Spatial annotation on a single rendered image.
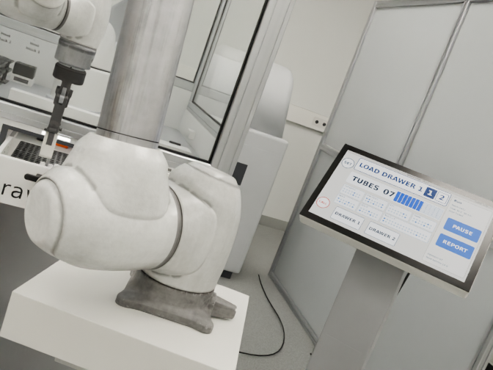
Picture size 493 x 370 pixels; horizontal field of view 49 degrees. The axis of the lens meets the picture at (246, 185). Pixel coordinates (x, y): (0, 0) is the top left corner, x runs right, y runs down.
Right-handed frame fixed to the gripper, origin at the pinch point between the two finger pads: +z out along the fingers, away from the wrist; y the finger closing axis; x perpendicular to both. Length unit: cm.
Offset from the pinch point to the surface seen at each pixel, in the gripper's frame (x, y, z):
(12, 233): 3.3, 22.6, 35.1
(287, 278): -168, 179, 87
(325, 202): -81, 4, -5
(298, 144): -208, 342, 14
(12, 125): 11.4, 22.9, 3.5
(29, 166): 2.4, -10.9, 4.0
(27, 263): -3.2, 22.5, 43.6
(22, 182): 3.0, -10.9, 8.2
